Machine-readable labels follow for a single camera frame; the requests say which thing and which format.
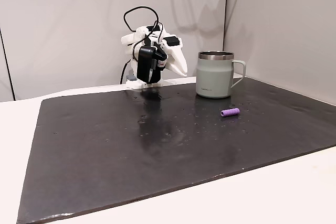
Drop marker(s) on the sage green steel mug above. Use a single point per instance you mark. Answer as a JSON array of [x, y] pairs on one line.
[[214, 77]]

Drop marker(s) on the purple pen grip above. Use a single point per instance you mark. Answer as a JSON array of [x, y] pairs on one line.
[[230, 112]]

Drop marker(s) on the black camera box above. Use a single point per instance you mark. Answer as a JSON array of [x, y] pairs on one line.
[[146, 64]]

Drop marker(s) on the black table mat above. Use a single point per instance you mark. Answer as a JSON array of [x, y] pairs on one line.
[[131, 150]]

